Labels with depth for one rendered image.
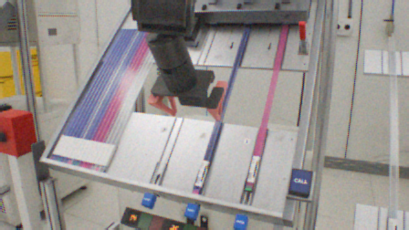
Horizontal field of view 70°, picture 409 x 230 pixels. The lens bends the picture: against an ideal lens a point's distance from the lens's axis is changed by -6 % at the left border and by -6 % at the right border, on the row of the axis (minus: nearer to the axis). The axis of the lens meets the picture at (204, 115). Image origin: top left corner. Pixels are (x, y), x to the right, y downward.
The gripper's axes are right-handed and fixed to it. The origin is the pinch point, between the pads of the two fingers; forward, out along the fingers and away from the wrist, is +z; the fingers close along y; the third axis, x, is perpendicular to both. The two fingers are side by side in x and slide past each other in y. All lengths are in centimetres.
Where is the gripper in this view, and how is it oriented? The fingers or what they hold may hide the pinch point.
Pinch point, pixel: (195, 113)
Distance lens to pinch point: 62.3
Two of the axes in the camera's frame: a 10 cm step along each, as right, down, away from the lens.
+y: -9.2, -1.1, 3.8
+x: -3.2, 7.7, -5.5
